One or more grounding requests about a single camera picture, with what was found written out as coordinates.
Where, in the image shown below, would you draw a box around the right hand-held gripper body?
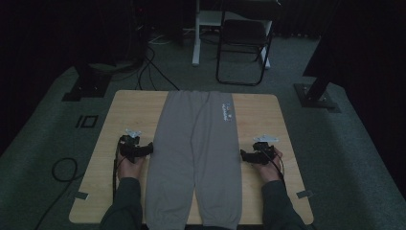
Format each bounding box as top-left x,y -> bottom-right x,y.
252,133 -> 280,166

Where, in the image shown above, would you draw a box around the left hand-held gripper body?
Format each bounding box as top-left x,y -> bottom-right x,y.
116,128 -> 144,164

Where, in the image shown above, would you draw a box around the grey pants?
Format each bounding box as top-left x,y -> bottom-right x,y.
144,90 -> 243,230

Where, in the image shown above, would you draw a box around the person's right hand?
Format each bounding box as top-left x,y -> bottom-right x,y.
252,147 -> 284,184

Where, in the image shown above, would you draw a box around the person's left hand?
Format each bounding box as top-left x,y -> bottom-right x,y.
117,152 -> 148,182

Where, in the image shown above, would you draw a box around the black stand base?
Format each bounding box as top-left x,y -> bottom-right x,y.
61,62 -> 113,103
293,0 -> 342,114

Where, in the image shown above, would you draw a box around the dark equipment rack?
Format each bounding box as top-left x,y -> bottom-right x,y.
125,0 -> 153,65

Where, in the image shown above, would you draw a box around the black folding chair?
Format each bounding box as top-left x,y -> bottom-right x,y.
215,0 -> 282,87

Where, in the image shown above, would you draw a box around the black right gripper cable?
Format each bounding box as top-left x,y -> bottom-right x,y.
259,148 -> 287,189

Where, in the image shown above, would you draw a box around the black floor cables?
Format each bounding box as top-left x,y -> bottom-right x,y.
135,44 -> 182,92

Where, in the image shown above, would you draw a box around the black looped floor cable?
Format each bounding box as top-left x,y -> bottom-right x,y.
33,156 -> 86,230

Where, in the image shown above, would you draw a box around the white floor cable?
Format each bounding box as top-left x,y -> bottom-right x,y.
147,33 -> 174,46

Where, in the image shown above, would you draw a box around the white desk frame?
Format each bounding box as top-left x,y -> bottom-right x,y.
192,0 -> 272,70

